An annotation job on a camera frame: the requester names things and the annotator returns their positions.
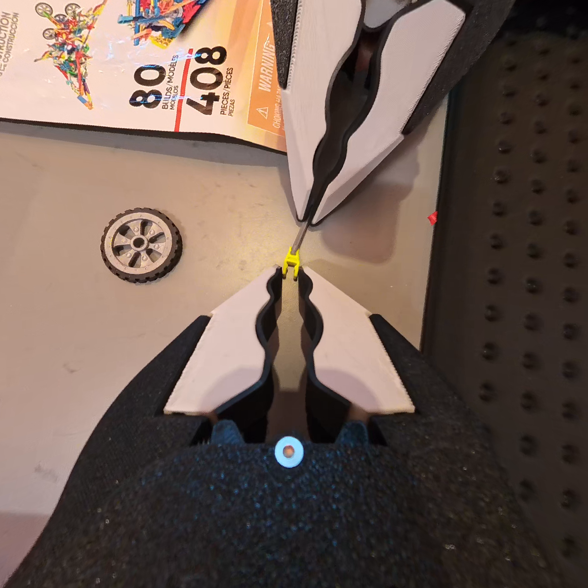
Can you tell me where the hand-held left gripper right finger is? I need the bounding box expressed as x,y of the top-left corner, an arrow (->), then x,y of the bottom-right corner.
298,266 -> 416,416

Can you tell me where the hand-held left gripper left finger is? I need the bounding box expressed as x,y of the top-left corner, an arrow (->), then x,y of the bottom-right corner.
164,266 -> 283,419

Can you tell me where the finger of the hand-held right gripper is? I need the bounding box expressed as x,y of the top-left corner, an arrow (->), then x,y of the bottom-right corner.
281,0 -> 367,223
311,0 -> 467,226

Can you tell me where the yellow-green plastic connector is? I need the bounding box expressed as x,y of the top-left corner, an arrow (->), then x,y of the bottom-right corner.
282,247 -> 304,281

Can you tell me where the thin grey plastic rod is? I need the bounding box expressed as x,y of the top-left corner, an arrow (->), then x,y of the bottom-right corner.
294,216 -> 314,252

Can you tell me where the black toy vehicle wheel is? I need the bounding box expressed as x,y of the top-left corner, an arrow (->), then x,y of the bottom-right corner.
100,209 -> 183,284

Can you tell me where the black perforated mat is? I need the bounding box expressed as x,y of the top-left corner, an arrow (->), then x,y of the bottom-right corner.
420,0 -> 588,588

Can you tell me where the printed construction toy box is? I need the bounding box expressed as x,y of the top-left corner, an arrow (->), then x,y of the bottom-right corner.
0,0 -> 295,152

